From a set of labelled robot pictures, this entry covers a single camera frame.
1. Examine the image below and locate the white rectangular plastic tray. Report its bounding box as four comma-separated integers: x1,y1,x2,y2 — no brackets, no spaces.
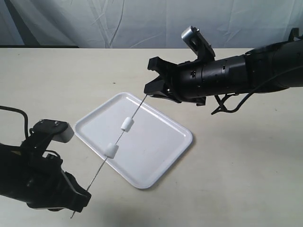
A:
74,92,193,189

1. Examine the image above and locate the white marshmallow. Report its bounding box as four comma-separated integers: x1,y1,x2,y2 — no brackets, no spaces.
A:
121,117,134,132

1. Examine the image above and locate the grey fabric backdrop curtain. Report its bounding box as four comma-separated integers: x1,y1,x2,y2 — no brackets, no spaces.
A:
0,0,303,49

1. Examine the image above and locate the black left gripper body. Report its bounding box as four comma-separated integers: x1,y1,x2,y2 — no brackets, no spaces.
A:
20,151,78,211

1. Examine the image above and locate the white marshmallow cube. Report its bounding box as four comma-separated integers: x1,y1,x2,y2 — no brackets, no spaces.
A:
104,143,119,159

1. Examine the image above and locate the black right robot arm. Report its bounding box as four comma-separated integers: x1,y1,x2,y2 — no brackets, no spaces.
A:
144,26,303,106

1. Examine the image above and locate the thin metal skewer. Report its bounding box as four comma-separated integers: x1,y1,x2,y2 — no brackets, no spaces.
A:
70,93,149,213

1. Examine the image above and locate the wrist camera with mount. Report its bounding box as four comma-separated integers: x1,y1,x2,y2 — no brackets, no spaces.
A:
181,26,215,62
21,119,74,154

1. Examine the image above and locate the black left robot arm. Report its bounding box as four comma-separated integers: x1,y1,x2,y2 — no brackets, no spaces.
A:
0,139,91,212

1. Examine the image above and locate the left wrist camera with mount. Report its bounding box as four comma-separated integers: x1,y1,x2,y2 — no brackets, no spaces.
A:
21,119,74,154

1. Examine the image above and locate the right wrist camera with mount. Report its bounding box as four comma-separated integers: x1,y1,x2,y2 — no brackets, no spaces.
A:
181,26,215,62

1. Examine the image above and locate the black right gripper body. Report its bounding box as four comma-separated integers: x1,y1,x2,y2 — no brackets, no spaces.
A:
165,60,214,106

